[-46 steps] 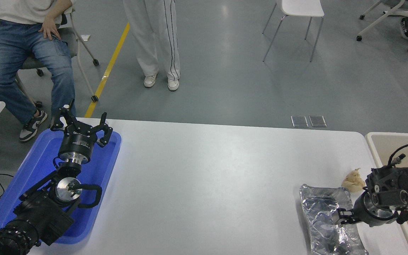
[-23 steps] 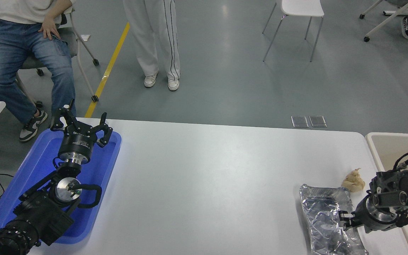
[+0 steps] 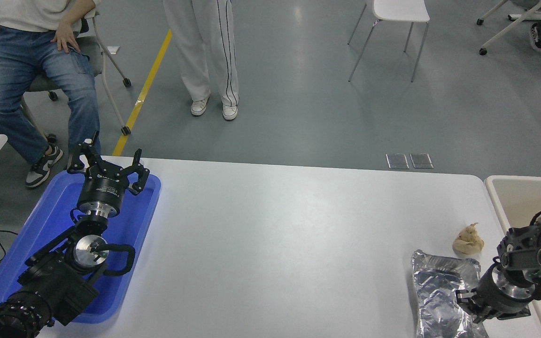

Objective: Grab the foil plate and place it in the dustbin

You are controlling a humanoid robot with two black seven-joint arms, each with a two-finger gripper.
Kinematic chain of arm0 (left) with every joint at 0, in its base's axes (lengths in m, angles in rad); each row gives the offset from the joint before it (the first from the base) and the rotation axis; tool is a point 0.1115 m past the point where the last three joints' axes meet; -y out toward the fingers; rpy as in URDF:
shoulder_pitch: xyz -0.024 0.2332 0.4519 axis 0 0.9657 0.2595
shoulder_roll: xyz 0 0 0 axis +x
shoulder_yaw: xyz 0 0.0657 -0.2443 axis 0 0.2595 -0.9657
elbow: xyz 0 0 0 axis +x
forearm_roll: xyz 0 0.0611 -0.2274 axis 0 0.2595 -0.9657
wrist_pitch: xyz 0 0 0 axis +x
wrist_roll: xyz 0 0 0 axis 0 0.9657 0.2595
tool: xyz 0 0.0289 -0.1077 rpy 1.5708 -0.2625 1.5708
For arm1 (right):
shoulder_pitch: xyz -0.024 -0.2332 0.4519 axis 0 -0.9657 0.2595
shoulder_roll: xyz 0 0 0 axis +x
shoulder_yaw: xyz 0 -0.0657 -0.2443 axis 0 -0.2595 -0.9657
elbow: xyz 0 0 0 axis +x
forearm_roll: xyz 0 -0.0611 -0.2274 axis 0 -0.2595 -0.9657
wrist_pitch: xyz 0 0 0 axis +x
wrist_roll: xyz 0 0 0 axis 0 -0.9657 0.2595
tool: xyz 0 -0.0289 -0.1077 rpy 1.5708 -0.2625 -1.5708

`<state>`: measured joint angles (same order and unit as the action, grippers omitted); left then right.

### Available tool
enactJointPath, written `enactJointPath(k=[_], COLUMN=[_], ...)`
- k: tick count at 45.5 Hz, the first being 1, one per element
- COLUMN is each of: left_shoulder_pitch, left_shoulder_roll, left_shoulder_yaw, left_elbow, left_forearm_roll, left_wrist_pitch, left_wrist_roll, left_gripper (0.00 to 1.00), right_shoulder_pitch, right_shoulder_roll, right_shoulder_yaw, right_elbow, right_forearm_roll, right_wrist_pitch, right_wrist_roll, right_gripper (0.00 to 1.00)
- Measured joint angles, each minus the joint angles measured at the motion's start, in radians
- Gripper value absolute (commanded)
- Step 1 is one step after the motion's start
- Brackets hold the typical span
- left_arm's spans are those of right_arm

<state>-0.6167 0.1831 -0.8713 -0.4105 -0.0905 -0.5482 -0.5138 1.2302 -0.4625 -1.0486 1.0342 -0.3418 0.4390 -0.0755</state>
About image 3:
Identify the white rolling chair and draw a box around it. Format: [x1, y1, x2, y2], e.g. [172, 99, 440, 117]
[476, 0, 541, 67]

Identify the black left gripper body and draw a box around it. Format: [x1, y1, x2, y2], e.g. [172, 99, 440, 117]
[77, 168, 131, 212]

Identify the person's left hand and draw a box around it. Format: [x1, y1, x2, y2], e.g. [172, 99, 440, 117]
[51, 21, 81, 54]

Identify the crumpled tan paper ball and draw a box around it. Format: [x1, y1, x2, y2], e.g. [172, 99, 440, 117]
[452, 223, 485, 256]

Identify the silver foil tray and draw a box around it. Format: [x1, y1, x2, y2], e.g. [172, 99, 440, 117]
[411, 249, 489, 338]

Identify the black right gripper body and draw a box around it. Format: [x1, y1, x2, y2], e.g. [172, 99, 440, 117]
[472, 270, 532, 321]

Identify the large pale bin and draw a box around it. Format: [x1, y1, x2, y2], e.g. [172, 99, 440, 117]
[484, 175, 541, 338]

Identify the white chair with metal legs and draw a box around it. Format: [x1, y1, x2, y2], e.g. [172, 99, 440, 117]
[347, 0, 431, 84]

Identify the blue plastic tray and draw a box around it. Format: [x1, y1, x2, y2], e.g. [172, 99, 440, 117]
[0, 170, 162, 324]

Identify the standing person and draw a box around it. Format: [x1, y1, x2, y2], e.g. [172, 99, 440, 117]
[162, 0, 240, 121]

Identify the metal floor socket cover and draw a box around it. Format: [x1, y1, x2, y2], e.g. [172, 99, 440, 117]
[410, 153, 434, 169]
[386, 154, 410, 170]

